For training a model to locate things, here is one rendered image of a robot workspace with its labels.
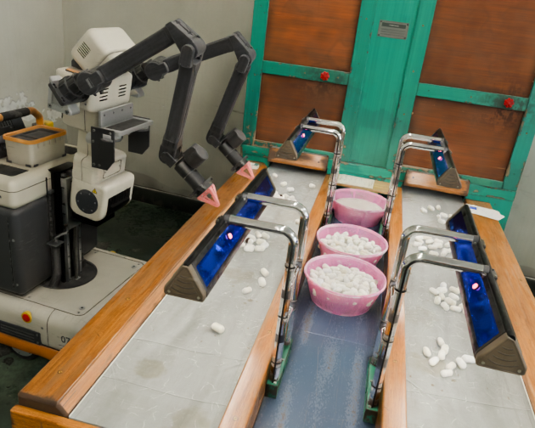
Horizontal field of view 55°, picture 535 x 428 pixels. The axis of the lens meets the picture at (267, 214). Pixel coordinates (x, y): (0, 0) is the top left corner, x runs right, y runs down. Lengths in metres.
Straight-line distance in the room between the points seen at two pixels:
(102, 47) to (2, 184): 0.66
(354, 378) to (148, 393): 0.54
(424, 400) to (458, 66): 1.64
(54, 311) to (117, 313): 0.93
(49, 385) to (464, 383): 0.97
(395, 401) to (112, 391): 0.63
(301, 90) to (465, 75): 0.75
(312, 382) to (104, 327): 0.55
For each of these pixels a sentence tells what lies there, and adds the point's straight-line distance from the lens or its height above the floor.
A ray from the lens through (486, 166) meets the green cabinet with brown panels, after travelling 2.67.
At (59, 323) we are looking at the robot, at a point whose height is 0.26.
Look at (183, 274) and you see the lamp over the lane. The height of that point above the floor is 1.09.
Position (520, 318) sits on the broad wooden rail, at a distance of 1.75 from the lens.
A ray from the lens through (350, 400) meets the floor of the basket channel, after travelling 1.38.
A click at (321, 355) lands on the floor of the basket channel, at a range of 1.49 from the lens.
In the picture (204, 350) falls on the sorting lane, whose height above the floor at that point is 0.74.
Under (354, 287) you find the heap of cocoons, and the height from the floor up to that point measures 0.73.
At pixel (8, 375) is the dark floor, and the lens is 2.50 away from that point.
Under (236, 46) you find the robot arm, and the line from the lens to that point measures 2.10.
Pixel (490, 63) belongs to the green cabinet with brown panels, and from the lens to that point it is 2.58.
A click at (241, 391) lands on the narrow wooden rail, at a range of 1.21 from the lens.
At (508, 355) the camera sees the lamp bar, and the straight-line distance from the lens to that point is 0.96.
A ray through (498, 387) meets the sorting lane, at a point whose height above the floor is 0.74.
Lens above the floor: 1.58
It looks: 23 degrees down
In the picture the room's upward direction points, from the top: 7 degrees clockwise
